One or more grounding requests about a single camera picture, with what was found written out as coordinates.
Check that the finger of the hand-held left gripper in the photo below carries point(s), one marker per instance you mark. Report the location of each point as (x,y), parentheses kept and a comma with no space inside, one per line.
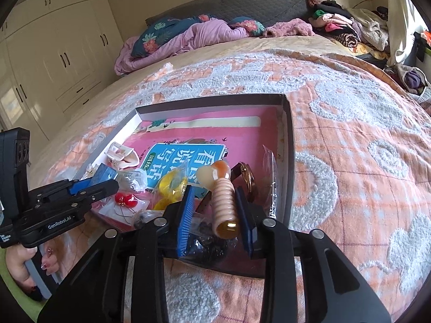
(79,185)
(104,190)

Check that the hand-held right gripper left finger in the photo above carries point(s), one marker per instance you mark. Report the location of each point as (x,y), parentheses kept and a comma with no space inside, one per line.
(185,223)

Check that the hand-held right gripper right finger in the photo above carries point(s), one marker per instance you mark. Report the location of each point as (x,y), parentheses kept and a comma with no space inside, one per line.
(245,222)

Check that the blue card packet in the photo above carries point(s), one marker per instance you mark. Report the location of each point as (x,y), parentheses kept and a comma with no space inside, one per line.
(104,176)

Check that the ribbed beige amber bangle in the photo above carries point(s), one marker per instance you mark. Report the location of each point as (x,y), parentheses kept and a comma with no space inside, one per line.
(224,198)

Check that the shallow cardboard box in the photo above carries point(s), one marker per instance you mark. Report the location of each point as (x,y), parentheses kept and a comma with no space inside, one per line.
(286,148)

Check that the person's left hand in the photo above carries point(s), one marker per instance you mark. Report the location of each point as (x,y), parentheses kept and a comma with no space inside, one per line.
(16,267)

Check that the clear packet silver earrings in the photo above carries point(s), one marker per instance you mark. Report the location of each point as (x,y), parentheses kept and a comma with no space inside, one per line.
(133,180)

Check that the pink white bow clip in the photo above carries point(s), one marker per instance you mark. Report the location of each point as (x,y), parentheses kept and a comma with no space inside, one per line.
(121,156)

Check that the yellow trinket packet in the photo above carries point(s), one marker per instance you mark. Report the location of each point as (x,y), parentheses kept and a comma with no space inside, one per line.
(171,185)

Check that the clear packet dark beads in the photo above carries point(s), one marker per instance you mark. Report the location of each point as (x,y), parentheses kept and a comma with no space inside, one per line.
(143,218)

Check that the small clear plastic packet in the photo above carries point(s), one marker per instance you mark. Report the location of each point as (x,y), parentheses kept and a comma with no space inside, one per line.
(272,181)

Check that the pink book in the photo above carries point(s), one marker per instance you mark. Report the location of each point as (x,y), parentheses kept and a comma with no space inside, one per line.
(202,134)

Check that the orange patterned blanket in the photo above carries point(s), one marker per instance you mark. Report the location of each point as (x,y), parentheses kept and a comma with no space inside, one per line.
(353,181)

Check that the cream wardrobe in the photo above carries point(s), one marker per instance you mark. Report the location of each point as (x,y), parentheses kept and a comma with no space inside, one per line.
(57,50)

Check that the large dark floral pillow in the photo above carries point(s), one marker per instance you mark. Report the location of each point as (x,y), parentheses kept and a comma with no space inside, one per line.
(155,37)

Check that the beige bed sheet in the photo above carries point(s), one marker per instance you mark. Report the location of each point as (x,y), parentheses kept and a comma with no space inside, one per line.
(269,45)

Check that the purple quilt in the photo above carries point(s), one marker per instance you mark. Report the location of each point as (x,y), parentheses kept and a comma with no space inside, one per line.
(202,35)

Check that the small dark floral pillow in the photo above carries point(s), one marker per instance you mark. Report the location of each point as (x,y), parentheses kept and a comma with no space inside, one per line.
(249,27)

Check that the pink fluffy garment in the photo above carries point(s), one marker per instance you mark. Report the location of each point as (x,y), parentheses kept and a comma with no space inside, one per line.
(289,28)

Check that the grey quilted headboard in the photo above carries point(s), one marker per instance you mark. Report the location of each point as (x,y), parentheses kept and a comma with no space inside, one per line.
(235,5)

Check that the bag of clothes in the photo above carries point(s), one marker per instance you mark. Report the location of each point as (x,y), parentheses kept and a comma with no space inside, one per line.
(412,79)

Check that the pile of folded clothes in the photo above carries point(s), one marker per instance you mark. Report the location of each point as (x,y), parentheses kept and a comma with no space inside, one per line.
(340,23)

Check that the clothes on windowsill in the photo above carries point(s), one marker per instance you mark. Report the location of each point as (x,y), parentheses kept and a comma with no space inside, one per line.
(423,45)

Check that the cream curtain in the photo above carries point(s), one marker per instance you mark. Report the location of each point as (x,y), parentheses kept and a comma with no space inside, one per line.
(400,16)

